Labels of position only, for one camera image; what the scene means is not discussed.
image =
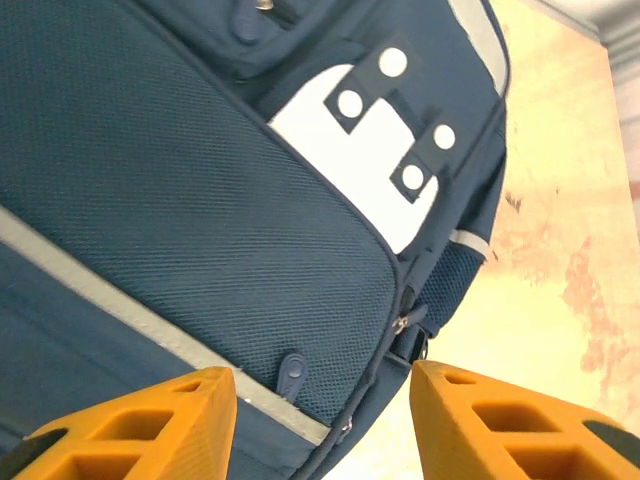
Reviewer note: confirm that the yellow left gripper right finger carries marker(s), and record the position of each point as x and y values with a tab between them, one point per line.
450	430

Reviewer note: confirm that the navy blue backpack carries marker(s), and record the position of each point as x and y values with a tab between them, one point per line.
175	200

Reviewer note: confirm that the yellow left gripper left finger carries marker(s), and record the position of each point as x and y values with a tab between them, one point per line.
190	430

